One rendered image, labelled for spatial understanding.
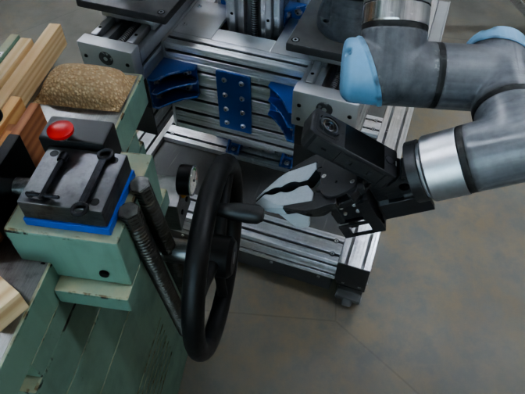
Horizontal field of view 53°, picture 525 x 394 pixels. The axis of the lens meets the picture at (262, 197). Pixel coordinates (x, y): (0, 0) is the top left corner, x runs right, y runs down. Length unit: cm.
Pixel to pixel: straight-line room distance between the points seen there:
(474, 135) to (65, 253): 47
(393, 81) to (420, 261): 122
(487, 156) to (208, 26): 90
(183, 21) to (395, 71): 83
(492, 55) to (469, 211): 135
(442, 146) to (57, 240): 43
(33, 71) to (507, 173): 69
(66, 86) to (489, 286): 138
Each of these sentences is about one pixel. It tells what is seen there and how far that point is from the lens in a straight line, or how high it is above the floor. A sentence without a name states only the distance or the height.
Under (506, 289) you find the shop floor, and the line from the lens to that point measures 181.
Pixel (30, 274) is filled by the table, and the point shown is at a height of 90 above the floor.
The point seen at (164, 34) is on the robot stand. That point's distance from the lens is 131.
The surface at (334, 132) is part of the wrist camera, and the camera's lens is 57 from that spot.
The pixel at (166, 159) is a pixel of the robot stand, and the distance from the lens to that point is 172.
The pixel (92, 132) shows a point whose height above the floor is 101.
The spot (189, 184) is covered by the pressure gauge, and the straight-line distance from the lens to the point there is 101.
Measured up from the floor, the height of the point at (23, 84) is 93.
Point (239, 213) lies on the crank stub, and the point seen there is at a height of 93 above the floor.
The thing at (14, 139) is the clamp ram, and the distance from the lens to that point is 70.
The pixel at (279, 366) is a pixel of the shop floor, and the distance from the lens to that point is 154.
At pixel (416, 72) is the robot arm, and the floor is 108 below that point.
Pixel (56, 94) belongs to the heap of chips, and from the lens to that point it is 87.
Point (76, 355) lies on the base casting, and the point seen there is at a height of 73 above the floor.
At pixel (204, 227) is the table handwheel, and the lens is 61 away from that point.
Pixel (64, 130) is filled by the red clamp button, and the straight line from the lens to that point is 64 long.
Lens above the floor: 143
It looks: 50 degrees down
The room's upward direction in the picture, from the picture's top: straight up
